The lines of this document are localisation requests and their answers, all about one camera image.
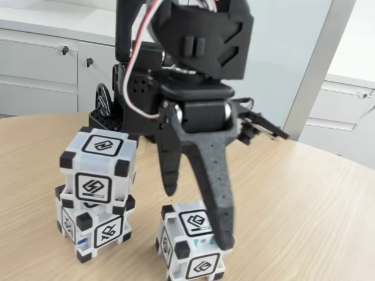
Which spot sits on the wide white low cabinet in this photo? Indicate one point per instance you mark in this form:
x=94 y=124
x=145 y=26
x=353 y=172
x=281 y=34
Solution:
x=38 y=73

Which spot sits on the black table clamp knob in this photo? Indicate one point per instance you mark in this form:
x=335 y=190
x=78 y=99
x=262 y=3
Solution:
x=102 y=99

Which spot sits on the white cube layered hexagon symbol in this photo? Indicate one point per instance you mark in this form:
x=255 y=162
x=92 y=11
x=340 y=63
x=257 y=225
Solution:
x=190 y=222

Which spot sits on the small white low cabinet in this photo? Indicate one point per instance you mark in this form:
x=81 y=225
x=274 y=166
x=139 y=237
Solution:
x=337 y=111

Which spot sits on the grey metal pillar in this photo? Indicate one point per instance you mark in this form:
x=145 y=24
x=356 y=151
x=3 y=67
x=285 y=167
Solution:
x=322 y=58

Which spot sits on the black cabinet key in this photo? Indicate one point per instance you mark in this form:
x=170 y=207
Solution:
x=90 y=62
x=66 y=50

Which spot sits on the black gripper camera module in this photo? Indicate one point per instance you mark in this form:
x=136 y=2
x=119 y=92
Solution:
x=263 y=123

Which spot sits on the white cube bolt symbol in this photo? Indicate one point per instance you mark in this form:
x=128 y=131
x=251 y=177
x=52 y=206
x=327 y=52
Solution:
x=96 y=164

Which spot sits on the white cube angular letters symbol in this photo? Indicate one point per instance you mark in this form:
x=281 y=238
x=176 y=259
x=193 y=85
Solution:
x=108 y=231

